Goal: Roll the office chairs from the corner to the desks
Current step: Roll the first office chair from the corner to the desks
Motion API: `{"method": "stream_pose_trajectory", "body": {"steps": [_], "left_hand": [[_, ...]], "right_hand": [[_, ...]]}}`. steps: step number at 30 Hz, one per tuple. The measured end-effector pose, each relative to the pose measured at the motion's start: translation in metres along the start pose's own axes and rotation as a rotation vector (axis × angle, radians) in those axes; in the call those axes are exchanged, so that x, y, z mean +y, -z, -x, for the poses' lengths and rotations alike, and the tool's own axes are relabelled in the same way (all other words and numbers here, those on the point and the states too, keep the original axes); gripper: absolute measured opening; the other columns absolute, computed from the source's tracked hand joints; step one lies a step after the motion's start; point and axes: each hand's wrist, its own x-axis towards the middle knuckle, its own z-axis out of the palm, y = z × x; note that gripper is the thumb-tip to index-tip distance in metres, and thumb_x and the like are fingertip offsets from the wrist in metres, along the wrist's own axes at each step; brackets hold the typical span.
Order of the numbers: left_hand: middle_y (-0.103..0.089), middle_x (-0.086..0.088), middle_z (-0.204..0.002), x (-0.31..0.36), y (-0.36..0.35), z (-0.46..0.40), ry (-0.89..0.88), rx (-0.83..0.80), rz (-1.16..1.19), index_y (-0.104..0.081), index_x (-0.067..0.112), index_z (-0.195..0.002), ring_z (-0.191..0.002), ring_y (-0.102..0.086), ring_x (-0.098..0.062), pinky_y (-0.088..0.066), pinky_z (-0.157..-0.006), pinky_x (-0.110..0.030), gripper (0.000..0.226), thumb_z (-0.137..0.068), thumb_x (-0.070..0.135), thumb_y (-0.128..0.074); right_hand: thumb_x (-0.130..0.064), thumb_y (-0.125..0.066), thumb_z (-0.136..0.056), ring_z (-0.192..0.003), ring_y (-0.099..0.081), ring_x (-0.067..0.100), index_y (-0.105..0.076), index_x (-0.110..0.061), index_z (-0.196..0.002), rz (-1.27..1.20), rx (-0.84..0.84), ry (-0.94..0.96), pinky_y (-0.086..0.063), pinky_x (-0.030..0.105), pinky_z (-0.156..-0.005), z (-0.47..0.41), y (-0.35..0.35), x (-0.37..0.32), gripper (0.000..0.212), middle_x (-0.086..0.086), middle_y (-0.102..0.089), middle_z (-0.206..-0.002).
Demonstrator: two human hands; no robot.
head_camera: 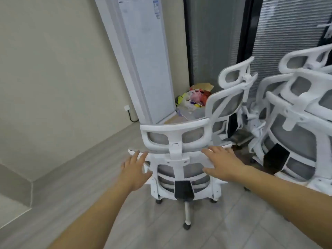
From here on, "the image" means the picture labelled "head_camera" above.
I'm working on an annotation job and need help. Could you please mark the person's left hand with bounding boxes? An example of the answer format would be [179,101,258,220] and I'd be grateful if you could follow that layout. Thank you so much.
[118,150,154,193]

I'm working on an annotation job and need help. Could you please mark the person's right hand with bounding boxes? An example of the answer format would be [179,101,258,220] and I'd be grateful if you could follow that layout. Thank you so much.
[201,145,253,183]

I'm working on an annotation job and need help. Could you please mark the white grey mesh office chair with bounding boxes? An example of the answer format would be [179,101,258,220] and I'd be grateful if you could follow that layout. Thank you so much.
[248,67,332,196]
[245,44,332,143]
[128,118,233,231]
[205,56,259,148]

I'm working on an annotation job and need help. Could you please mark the person's right forearm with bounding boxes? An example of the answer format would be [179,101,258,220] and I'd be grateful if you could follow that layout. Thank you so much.
[242,166,332,249]

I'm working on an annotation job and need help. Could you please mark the person's left forearm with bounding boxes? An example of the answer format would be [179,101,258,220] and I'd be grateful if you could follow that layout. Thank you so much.
[48,181,135,249]

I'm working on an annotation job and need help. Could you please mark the pink plastic bag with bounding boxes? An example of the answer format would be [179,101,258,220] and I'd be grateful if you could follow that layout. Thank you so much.
[187,90,204,102]

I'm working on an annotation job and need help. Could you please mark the brown cardboard piece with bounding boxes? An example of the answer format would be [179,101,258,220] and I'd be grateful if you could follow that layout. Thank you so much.
[191,83,215,93]

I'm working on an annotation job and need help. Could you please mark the white standing air conditioner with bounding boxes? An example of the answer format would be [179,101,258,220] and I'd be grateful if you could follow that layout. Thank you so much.
[94,0,179,125]

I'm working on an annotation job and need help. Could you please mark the frosted glass panel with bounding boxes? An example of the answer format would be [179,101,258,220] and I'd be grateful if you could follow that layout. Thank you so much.
[185,0,246,87]

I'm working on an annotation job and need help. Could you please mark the grey venetian blinds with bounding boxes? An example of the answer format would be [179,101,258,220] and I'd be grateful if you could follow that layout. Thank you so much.
[249,0,332,101]

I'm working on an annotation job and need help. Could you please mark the silver door handle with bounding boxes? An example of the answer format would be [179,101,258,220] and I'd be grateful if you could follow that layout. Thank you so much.
[317,22,332,39]

